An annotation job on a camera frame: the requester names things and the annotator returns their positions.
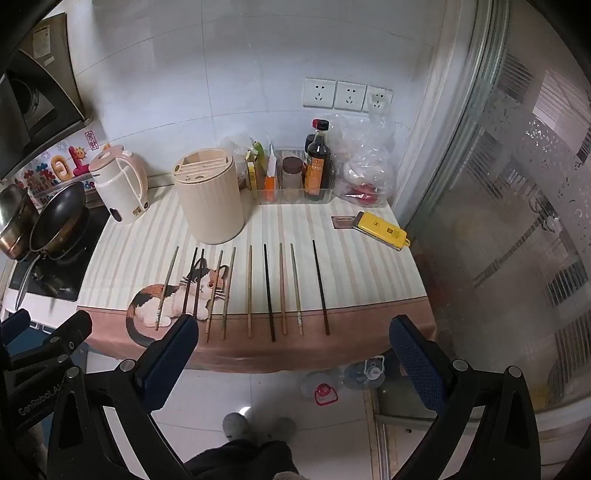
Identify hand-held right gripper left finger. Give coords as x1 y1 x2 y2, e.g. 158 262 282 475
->
46 315 199 480

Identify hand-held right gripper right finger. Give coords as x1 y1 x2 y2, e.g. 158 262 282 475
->
389 315 542 480

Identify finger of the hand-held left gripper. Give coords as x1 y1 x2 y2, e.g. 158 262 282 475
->
0 308 31 346
8 309 93 371

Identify row of chopsticks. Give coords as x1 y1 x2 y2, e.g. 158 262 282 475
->
156 239 331 343

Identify beige round utensil holder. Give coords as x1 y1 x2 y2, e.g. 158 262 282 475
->
172 147 244 244

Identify clear plastic jug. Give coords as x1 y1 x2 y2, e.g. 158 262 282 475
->
341 354 387 391

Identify black induction cooker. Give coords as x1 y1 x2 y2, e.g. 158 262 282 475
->
9 205 110 304

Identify grey slipper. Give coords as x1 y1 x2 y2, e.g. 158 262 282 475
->
222 412 253 445
267 416 297 445

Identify stainless steel pot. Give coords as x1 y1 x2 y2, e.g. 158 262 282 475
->
0 182 40 259

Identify striped cat print tablecloth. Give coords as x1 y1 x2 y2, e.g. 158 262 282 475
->
76 185 437 374

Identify person's dark trousers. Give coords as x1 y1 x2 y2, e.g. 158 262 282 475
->
184 438 303 480

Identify yellow phone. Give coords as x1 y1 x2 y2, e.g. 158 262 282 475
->
353 211 412 252

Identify cream pink electric kettle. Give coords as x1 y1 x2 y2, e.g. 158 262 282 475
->
88 144 149 225

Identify frosted glass door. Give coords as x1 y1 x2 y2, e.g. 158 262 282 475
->
394 0 591 430

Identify clear plastic organizer bin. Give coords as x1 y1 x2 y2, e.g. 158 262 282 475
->
247 145 336 205

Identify clear plastic bag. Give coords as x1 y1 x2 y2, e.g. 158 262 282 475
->
330 112 399 207

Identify dark soy sauce bottle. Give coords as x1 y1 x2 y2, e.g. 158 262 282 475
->
305 119 334 202

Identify black range hood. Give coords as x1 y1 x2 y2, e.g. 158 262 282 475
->
0 11 94 182

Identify brown lid jar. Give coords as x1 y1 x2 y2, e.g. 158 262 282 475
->
282 156 304 190

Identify white plastic bag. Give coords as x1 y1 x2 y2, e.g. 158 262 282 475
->
218 133 254 185

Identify clear bottle with red ring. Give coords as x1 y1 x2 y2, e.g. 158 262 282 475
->
300 370 339 407

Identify dark wok with steel handle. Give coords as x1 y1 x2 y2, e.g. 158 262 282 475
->
15 181 88 311

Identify colourful wall stickers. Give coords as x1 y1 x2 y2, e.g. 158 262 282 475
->
13 129 126 209

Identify white wall socket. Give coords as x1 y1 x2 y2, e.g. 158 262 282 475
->
362 85 393 115
302 78 337 110
334 80 368 112

